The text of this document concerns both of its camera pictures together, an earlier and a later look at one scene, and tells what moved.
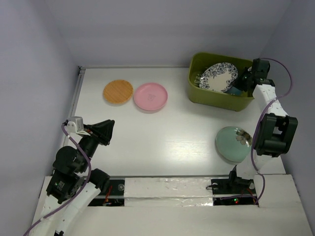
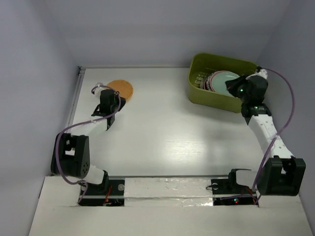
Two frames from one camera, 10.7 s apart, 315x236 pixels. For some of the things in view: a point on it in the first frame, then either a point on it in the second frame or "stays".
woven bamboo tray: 118,92 stays
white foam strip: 168,191 stays
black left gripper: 103,130 -> 122,103
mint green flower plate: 233,143 -> 218,79
